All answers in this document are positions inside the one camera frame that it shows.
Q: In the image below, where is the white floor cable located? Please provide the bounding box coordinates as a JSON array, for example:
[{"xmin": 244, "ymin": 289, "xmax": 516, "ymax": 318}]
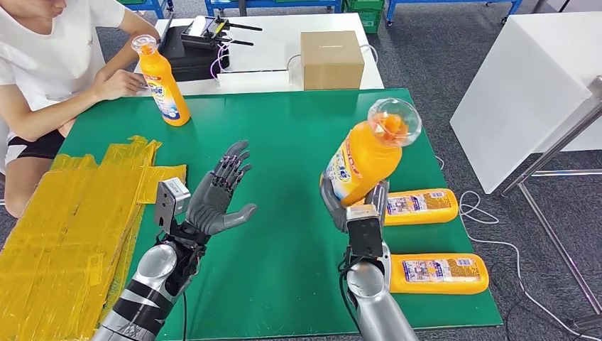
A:
[{"xmin": 434, "ymin": 155, "xmax": 602, "ymax": 341}]

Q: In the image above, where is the grey metal table frame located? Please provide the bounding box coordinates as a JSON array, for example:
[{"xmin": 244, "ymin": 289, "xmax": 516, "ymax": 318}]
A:
[{"xmin": 501, "ymin": 74, "xmax": 602, "ymax": 330}]

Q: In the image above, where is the brown cardboard box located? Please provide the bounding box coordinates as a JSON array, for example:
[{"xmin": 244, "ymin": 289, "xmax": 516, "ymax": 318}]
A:
[{"xmin": 300, "ymin": 31, "xmax": 366, "ymax": 91}]

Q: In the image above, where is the green plastic crate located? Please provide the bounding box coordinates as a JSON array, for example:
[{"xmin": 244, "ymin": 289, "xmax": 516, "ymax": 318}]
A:
[{"xmin": 344, "ymin": 0, "xmax": 386, "ymax": 34}]

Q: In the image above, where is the person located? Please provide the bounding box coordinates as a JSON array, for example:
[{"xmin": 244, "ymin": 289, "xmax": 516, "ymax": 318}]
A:
[{"xmin": 0, "ymin": 0, "xmax": 161, "ymax": 220}]

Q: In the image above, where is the black remote controller with antennas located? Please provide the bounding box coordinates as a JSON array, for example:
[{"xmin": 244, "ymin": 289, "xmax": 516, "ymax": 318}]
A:
[{"xmin": 180, "ymin": 15, "xmax": 263, "ymax": 50}]

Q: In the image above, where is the blue metal rack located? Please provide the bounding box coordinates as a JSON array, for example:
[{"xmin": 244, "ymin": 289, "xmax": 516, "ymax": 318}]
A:
[
  {"xmin": 386, "ymin": 0, "xmax": 523, "ymax": 26},
  {"xmin": 205, "ymin": 0, "xmax": 344, "ymax": 17},
  {"xmin": 117, "ymin": 0, "xmax": 175, "ymax": 20}
]

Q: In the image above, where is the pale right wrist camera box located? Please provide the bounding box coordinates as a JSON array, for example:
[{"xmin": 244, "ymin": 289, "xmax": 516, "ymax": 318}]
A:
[{"xmin": 345, "ymin": 205, "xmax": 387, "ymax": 259}]

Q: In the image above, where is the black carrying case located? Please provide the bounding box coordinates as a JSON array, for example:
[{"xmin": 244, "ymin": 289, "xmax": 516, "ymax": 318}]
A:
[{"xmin": 160, "ymin": 26, "xmax": 231, "ymax": 83}]

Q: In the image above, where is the green table board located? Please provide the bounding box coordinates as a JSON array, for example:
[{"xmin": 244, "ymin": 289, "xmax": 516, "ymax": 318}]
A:
[{"xmin": 58, "ymin": 88, "xmax": 503, "ymax": 341}]

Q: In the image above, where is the white cable by case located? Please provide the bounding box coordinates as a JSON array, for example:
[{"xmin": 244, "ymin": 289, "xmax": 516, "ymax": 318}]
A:
[{"xmin": 210, "ymin": 40, "xmax": 233, "ymax": 80}]

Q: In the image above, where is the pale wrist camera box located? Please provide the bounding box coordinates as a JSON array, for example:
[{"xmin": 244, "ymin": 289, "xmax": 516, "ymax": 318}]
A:
[
  {"xmin": 154, "ymin": 177, "xmax": 192, "ymax": 234},
  {"xmin": 345, "ymin": 205, "xmax": 387, "ymax": 259}
]

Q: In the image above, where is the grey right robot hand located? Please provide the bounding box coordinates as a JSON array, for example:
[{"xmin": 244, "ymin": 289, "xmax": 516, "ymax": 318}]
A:
[{"xmin": 319, "ymin": 174, "xmax": 390, "ymax": 234}]

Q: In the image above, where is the yellow taped cardboard sheet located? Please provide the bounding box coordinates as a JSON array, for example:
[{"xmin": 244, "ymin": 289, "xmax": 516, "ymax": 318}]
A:
[{"xmin": 0, "ymin": 136, "xmax": 187, "ymax": 341}]

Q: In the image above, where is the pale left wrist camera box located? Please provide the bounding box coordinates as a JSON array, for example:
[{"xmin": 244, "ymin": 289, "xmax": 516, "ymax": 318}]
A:
[{"xmin": 154, "ymin": 177, "xmax": 192, "ymax": 234}]

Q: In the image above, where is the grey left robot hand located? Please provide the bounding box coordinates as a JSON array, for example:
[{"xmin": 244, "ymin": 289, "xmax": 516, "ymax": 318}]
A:
[{"xmin": 185, "ymin": 139, "xmax": 258, "ymax": 237}]

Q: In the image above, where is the person's right hand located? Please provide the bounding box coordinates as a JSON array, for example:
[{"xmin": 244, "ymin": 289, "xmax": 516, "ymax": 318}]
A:
[{"xmin": 92, "ymin": 69, "xmax": 149, "ymax": 101}]

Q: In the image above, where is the large white table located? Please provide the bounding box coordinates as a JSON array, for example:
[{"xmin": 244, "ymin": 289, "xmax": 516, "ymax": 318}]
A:
[{"xmin": 449, "ymin": 10, "xmax": 602, "ymax": 195}]

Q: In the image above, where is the orange detergent bottle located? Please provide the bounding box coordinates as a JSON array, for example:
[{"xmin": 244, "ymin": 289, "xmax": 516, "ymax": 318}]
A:
[
  {"xmin": 384, "ymin": 188, "xmax": 459, "ymax": 227},
  {"xmin": 131, "ymin": 34, "xmax": 192, "ymax": 127},
  {"xmin": 324, "ymin": 97, "xmax": 423, "ymax": 208},
  {"xmin": 389, "ymin": 253, "xmax": 490, "ymax": 296}
]

